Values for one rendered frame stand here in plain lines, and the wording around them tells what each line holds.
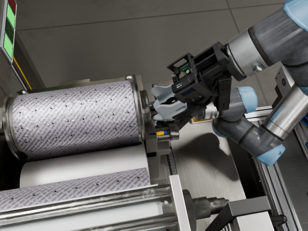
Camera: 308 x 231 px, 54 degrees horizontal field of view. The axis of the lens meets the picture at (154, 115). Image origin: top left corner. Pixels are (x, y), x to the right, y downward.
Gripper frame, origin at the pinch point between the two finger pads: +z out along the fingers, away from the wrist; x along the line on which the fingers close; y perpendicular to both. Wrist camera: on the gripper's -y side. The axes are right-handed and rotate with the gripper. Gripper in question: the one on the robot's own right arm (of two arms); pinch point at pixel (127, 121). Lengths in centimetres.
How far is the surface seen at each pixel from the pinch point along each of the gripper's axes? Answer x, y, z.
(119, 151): 14.6, 13.3, 2.5
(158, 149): 11.7, 4.6, -6.5
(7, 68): -17.8, 7.6, 30.1
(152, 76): -96, -109, -23
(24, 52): -73, -43, 46
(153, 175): 11.3, -14.7, -5.3
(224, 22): -142, -109, -93
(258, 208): 35, 35, -14
